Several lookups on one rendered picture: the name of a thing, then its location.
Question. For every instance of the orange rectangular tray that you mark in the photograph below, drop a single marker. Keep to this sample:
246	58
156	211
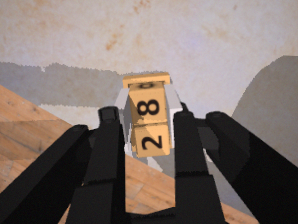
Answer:
153	77

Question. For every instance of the tan wooden cube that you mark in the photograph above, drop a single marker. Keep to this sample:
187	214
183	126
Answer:
151	139
147	103

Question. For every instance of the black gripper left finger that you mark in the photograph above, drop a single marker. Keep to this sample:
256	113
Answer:
42	193

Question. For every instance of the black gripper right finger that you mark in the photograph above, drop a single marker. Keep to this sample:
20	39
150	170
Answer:
265	181

